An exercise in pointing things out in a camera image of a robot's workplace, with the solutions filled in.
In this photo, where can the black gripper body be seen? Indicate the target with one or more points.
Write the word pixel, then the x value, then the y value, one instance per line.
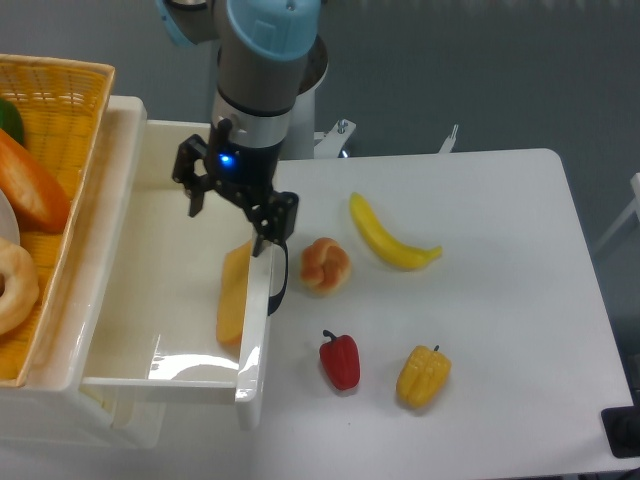
pixel 240 174

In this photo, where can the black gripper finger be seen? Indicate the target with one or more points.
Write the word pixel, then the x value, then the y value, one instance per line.
pixel 189 152
pixel 272 215

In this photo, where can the orange bread slice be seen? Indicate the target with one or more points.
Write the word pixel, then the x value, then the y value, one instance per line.
pixel 233 294

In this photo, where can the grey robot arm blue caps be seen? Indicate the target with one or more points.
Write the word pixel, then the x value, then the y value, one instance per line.
pixel 264 51

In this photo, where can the knotted bread roll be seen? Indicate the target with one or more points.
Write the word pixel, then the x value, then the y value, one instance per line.
pixel 324 266

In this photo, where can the open white upper drawer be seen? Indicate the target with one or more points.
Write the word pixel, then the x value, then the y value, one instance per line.
pixel 156 332

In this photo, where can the white drawer cabinet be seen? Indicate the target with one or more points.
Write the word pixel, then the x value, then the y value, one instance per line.
pixel 59 403

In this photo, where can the yellow banana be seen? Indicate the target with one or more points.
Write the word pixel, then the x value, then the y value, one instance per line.
pixel 382 243

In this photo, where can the yellow woven basket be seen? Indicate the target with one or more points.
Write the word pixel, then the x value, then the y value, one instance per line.
pixel 61 102

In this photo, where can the red bell pepper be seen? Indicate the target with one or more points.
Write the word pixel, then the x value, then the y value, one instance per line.
pixel 339 357

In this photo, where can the orange baguette loaf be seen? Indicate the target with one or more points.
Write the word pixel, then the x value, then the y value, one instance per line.
pixel 38 200

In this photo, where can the green pepper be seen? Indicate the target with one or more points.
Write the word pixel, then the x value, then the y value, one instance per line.
pixel 11 121

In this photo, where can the white plate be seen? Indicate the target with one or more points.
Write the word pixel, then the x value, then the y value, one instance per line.
pixel 9 229

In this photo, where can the yellow bell pepper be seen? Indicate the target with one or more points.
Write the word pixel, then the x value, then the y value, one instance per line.
pixel 423 375

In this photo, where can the beige bagel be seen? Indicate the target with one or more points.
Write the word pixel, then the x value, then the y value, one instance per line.
pixel 21 288

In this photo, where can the black device at table edge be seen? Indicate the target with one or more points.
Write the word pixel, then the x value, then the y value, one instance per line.
pixel 621 426

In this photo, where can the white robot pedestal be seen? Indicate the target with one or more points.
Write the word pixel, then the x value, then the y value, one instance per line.
pixel 299 142

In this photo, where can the black drawer handle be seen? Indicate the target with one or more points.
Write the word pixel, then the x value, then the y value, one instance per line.
pixel 279 278

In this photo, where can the white metal table bracket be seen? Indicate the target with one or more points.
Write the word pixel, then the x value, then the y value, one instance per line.
pixel 331 144

